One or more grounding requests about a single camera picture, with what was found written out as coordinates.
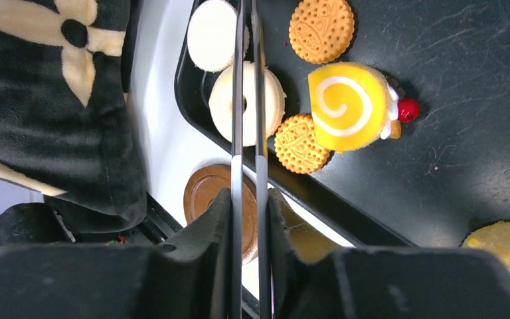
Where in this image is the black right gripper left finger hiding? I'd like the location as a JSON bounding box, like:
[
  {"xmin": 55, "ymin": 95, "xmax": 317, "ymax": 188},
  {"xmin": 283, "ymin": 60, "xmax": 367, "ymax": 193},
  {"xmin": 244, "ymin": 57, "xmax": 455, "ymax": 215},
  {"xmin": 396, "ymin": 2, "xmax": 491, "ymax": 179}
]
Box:
[{"xmin": 0, "ymin": 189, "xmax": 231, "ymax": 318}]

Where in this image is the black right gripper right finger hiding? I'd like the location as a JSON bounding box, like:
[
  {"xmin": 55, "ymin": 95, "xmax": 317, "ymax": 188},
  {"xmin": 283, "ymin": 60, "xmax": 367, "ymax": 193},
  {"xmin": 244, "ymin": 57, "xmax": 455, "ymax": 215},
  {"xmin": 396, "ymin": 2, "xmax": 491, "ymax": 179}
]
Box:
[{"xmin": 268, "ymin": 189, "xmax": 510, "ymax": 318}]

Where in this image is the steel tongs white handle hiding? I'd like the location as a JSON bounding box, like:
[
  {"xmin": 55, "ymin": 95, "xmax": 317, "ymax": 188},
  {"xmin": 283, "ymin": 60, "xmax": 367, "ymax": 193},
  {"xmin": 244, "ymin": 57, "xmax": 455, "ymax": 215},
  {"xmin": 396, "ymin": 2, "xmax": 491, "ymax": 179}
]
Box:
[{"xmin": 230, "ymin": 0, "xmax": 274, "ymax": 319}]

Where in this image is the yellow swirl roll cake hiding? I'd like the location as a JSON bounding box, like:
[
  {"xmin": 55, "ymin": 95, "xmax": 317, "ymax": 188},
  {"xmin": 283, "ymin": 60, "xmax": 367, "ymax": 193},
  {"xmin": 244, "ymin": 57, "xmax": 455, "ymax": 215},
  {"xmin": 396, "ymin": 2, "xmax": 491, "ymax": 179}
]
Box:
[{"xmin": 307, "ymin": 62, "xmax": 420, "ymax": 152}]

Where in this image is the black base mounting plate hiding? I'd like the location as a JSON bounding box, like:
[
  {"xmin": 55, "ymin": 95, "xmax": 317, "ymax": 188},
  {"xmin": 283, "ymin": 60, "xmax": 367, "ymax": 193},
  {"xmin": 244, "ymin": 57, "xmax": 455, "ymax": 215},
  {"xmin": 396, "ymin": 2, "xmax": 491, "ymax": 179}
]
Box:
[{"xmin": 137, "ymin": 193, "xmax": 183, "ymax": 245}]

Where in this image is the brown wooden coaster left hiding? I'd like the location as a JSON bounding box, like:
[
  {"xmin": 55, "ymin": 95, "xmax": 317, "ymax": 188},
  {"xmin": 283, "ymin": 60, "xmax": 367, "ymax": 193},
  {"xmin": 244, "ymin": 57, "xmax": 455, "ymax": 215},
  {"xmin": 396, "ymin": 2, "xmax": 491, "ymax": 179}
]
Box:
[{"xmin": 183, "ymin": 164, "xmax": 258, "ymax": 265}]

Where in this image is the round tan biscuit lower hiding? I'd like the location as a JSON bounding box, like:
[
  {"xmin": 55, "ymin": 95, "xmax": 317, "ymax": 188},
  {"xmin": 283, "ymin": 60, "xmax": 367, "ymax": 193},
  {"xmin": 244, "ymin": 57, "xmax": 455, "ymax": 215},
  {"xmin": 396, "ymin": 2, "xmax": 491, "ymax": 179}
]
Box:
[{"xmin": 274, "ymin": 114, "xmax": 331, "ymax": 174}]

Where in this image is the round tan biscuit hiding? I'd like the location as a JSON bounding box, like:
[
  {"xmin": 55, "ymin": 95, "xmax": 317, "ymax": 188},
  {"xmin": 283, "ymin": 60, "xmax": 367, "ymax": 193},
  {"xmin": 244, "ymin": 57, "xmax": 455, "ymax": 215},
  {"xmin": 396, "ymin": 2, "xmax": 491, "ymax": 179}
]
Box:
[
  {"xmin": 288, "ymin": 0, "xmax": 355, "ymax": 64},
  {"xmin": 274, "ymin": 114, "xmax": 331, "ymax": 174}
]

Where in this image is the black rectangular tray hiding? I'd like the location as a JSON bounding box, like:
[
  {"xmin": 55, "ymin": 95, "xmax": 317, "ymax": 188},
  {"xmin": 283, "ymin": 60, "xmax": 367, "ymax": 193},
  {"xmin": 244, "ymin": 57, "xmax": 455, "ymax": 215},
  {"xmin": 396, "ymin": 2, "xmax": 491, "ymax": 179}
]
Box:
[{"xmin": 173, "ymin": 0, "xmax": 510, "ymax": 249}]

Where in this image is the white glazed donut lower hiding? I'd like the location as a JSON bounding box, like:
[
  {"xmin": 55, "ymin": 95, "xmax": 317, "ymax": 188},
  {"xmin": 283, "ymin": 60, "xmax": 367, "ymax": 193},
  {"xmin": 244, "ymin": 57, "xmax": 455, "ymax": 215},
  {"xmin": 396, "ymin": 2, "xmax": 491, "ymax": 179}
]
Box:
[{"xmin": 209, "ymin": 61, "xmax": 286, "ymax": 147}]

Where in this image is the black floral plush blanket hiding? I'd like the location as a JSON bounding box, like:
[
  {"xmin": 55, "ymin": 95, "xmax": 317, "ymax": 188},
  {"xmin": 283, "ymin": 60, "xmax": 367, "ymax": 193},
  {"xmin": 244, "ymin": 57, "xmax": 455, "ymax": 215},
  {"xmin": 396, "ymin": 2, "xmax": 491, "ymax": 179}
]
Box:
[{"xmin": 0, "ymin": 1, "xmax": 147, "ymax": 234}]

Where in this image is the white round cake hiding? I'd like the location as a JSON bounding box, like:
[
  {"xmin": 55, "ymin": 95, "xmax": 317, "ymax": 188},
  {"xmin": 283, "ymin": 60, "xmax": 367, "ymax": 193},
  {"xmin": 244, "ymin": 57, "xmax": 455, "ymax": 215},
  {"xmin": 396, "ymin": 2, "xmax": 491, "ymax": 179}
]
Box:
[{"xmin": 187, "ymin": 0, "xmax": 238, "ymax": 73}]

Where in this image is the round tan biscuit upper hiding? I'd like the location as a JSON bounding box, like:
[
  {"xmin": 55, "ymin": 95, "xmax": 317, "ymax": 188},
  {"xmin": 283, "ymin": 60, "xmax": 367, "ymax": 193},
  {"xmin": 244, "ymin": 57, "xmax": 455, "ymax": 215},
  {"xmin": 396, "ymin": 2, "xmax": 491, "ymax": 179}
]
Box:
[{"xmin": 288, "ymin": 0, "xmax": 355, "ymax": 64}]

